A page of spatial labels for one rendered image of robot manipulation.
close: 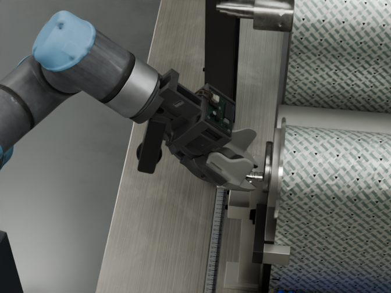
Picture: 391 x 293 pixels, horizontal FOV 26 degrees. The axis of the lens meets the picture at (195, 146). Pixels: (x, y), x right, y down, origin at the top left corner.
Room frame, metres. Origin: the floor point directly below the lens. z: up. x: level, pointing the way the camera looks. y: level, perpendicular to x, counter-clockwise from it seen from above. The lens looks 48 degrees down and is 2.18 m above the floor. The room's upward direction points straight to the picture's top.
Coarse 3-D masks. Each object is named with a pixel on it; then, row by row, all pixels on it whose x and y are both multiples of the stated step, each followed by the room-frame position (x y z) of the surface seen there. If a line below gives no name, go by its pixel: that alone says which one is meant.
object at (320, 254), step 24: (288, 240) 0.72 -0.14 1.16; (312, 240) 0.72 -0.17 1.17; (336, 240) 0.72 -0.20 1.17; (360, 240) 0.71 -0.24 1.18; (384, 240) 0.71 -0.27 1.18; (312, 264) 0.72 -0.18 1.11; (336, 264) 0.72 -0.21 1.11; (360, 264) 0.71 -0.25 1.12; (384, 264) 0.71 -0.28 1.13; (288, 288) 0.72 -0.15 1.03; (312, 288) 0.72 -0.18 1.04; (336, 288) 0.72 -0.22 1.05; (360, 288) 0.71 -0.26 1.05; (384, 288) 0.71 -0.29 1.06
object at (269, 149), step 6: (270, 144) 0.80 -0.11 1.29; (270, 150) 0.79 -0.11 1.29; (270, 156) 0.78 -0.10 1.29; (264, 162) 0.79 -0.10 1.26; (270, 162) 0.77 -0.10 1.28; (264, 168) 0.77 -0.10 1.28; (270, 168) 0.77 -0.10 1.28; (264, 174) 0.76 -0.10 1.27; (270, 174) 0.76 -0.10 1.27; (264, 180) 0.76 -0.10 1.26; (264, 186) 0.76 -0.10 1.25; (264, 192) 0.76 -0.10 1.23
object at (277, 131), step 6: (276, 132) 0.81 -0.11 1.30; (276, 138) 0.80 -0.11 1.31; (276, 144) 0.78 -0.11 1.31; (276, 150) 0.78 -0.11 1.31; (276, 156) 0.77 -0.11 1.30; (276, 162) 0.76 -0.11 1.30; (276, 168) 0.75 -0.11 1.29; (276, 174) 0.75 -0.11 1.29; (270, 180) 0.75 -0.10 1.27; (276, 180) 0.74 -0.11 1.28; (270, 186) 0.74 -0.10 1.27; (276, 186) 0.74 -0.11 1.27; (270, 192) 0.74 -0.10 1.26; (270, 198) 0.73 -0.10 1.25; (270, 204) 0.74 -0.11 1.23
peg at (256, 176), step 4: (252, 172) 0.77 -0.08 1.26; (256, 172) 0.77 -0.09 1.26; (260, 172) 0.78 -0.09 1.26; (248, 176) 0.77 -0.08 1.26; (252, 176) 0.77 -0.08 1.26; (256, 176) 0.77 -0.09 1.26; (260, 176) 0.77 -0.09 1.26; (252, 180) 0.77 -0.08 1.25; (256, 180) 0.77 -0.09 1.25; (260, 180) 0.77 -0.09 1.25
